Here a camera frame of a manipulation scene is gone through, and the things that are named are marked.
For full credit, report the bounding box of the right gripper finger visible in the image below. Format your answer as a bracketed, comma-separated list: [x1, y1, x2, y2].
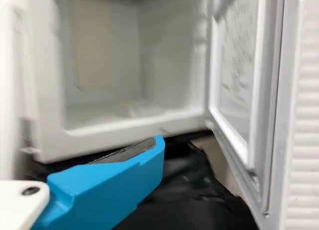
[32, 134, 166, 230]

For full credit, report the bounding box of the white incubator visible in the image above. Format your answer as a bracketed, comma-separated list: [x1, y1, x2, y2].
[0, 0, 213, 165]

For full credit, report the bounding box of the incubator door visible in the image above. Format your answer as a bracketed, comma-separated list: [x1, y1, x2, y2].
[204, 0, 319, 230]

